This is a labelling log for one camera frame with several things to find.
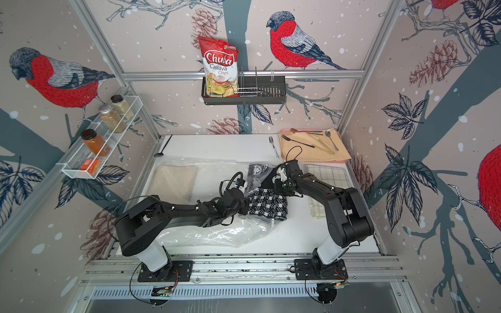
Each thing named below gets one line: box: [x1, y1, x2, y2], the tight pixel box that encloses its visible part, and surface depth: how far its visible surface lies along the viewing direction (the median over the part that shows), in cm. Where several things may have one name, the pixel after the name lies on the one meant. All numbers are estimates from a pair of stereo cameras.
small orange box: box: [79, 158, 100, 175], surface depth 68 cm
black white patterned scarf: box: [247, 166, 288, 221], surface depth 90 cm
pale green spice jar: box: [110, 93, 135, 120], surface depth 83 cm
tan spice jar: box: [98, 104, 126, 134], surface depth 78 cm
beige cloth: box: [146, 164, 198, 205], surface depth 98 cm
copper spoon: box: [290, 127, 323, 134], surface depth 125 cm
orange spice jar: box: [80, 128, 111, 157], surface depth 69 cm
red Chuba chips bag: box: [198, 35, 240, 98], surface depth 81 cm
